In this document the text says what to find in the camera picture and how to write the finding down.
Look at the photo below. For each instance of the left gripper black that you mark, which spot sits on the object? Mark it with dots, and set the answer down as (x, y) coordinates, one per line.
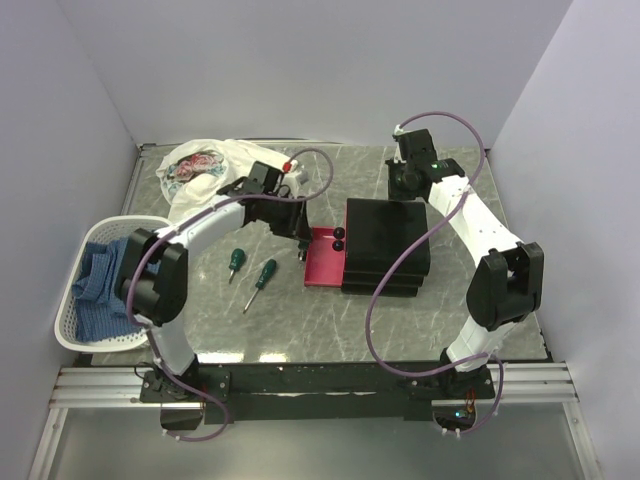
(297, 225)

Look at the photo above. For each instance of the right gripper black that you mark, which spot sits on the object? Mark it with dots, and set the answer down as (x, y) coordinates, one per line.
(393, 194)

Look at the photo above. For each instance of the green long screwdriver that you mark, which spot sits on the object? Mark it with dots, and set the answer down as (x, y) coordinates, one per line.
(265, 276)

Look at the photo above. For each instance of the pink bottom drawer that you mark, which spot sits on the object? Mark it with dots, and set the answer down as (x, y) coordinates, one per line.
(325, 259)

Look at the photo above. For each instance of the black drawer cabinet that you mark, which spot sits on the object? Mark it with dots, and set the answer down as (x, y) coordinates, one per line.
(377, 233)

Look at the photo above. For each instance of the green stubby screwdriver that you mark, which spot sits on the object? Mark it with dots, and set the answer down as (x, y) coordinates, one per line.
(237, 260)

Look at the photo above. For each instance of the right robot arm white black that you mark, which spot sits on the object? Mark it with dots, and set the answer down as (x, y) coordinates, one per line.
(507, 284)

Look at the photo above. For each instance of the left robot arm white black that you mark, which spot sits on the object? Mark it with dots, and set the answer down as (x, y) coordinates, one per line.
(152, 280)

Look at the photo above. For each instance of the white floral t-shirt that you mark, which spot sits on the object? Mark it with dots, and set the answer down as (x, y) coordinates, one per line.
(192, 173)

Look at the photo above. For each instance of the white laundry basket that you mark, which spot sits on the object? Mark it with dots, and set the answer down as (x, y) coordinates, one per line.
(103, 232)

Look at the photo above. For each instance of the blue checked shirt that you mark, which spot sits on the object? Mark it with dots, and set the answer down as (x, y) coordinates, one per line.
(100, 312)

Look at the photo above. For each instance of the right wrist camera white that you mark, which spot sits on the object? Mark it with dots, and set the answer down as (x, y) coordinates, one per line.
(399, 131)

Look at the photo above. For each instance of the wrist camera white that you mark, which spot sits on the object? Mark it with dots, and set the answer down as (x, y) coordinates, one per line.
(399, 131)
(294, 179)

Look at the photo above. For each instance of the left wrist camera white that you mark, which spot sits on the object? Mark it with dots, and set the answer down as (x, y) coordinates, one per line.
(294, 179)

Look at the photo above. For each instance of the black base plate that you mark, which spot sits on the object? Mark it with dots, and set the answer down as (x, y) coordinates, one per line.
(309, 391)

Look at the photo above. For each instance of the aluminium rail frame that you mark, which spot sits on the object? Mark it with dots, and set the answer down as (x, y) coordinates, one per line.
(112, 387)

